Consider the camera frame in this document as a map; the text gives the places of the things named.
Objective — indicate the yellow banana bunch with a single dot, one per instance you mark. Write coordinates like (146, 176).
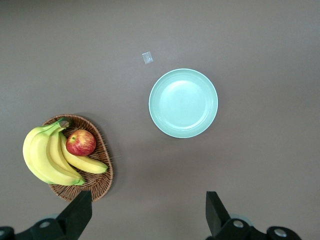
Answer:
(40, 155)

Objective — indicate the red apple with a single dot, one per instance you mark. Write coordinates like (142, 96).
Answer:
(81, 142)

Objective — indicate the brown wicker basket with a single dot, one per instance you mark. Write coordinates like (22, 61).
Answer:
(100, 180)

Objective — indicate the brown table cover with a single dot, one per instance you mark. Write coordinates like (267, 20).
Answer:
(225, 37)

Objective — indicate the light green round plate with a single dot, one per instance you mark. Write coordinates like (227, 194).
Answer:
(183, 103)

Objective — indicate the small clear tape piece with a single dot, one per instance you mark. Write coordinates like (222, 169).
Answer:
(147, 58)

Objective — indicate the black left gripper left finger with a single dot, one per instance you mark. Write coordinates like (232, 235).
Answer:
(72, 220)

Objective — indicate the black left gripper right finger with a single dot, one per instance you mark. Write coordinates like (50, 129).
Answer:
(217, 220)

